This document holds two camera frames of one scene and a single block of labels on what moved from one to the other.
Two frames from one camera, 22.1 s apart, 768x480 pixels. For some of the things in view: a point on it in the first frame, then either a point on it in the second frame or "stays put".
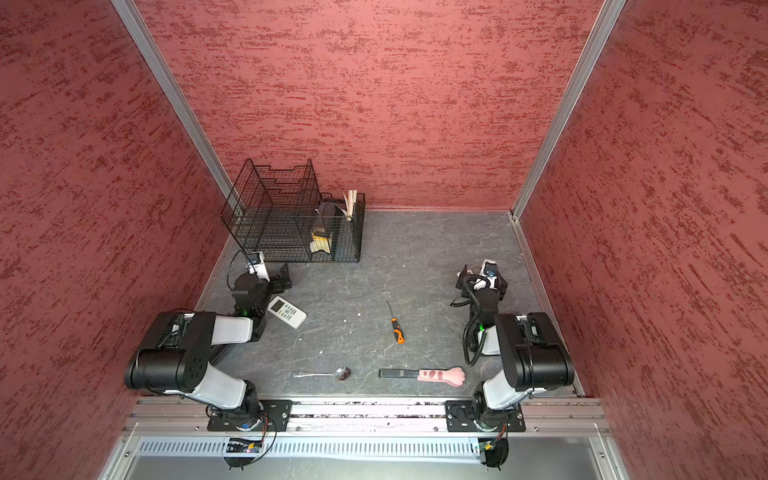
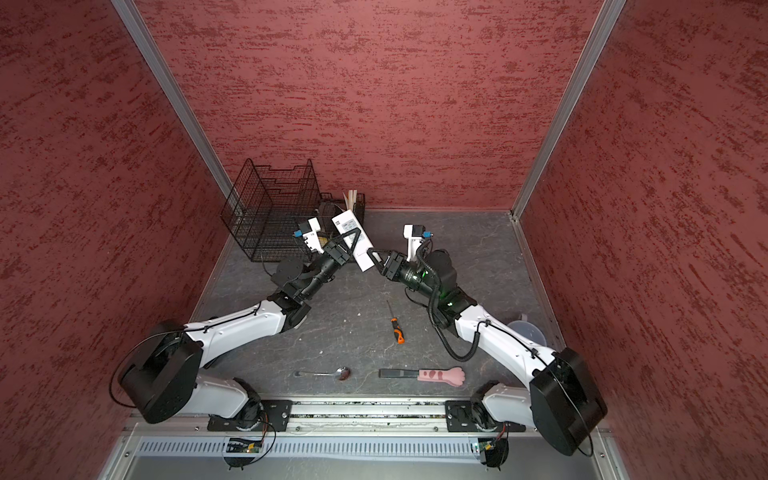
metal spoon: [342, 373] stays put
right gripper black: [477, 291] to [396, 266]
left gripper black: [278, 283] to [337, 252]
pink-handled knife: [453, 376] stays put
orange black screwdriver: [397, 330] stays put
